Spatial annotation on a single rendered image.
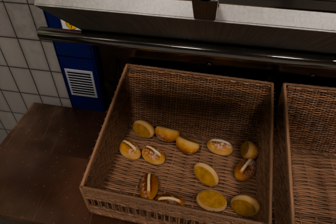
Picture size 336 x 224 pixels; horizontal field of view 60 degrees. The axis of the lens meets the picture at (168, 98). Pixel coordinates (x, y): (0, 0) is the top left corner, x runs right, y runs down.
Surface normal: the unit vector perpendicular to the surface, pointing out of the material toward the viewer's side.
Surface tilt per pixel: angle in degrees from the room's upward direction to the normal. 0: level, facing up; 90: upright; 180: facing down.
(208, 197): 10
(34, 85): 90
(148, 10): 49
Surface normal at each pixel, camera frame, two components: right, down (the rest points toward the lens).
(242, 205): -0.65, 0.20
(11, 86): -0.18, 0.65
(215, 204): -0.01, -0.62
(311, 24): -0.12, 0.01
